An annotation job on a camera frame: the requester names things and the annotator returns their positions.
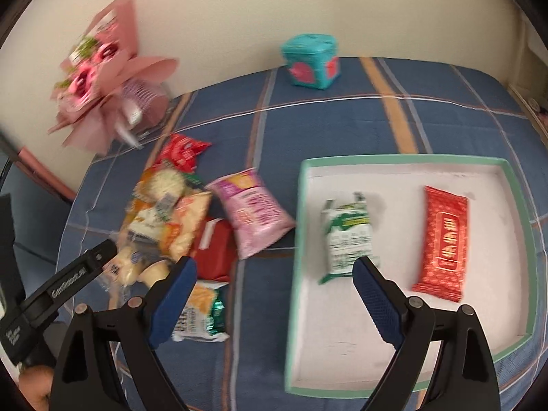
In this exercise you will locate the white rice cracker packet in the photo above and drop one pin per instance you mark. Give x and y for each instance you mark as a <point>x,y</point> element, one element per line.
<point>165,184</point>

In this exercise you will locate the person's left hand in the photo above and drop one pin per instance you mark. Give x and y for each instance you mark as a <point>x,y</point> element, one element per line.
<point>36,385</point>

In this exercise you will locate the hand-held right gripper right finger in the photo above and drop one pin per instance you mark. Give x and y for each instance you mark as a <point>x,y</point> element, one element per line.
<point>379,304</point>

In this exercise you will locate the orange green snack packet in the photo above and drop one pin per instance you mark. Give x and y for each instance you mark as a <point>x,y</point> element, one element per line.
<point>203,308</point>

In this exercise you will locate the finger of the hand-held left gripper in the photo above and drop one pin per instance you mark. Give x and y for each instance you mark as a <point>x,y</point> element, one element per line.
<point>72,280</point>

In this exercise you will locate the green-rimmed white tray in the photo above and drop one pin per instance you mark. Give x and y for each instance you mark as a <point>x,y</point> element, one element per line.
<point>471,265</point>

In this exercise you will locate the clear bag of buns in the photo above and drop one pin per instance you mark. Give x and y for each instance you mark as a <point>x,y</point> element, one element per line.
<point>128,265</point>

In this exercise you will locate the long red snack packet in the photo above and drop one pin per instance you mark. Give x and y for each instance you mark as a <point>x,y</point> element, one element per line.
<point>443,244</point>

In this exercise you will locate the pink snack packet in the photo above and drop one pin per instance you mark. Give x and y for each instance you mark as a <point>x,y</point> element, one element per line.
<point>252,209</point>

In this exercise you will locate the yellow orange biscuit packet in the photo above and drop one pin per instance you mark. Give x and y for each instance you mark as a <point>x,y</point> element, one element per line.
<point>188,222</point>

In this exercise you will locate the plain red snack packet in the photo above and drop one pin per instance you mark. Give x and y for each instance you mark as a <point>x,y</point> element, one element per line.
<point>216,257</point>

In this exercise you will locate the green white biscuit packet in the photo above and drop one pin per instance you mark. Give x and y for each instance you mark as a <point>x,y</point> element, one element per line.
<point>346,235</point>

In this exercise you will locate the teal toy box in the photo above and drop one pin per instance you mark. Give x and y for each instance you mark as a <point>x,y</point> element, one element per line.
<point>308,68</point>

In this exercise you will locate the red flower-print snack packet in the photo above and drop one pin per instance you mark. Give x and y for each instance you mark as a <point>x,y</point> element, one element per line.
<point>182,152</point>

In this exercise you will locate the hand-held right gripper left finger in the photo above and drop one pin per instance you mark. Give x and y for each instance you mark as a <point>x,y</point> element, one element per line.
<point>173,304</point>

